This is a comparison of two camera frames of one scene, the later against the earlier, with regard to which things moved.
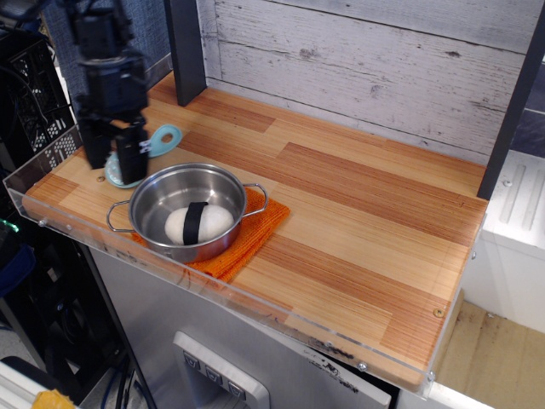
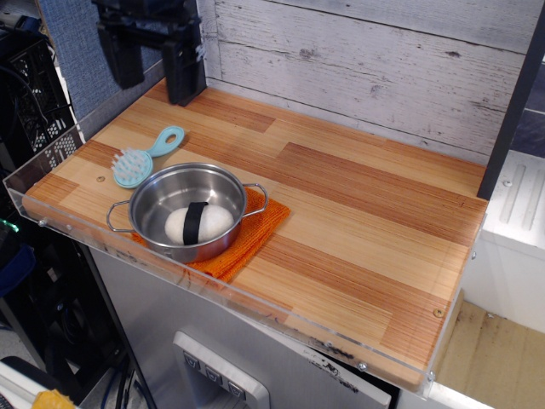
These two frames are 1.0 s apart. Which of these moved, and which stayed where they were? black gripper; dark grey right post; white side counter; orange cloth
Moved: black gripper
Stayed: dark grey right post; orange cloth; white side counter
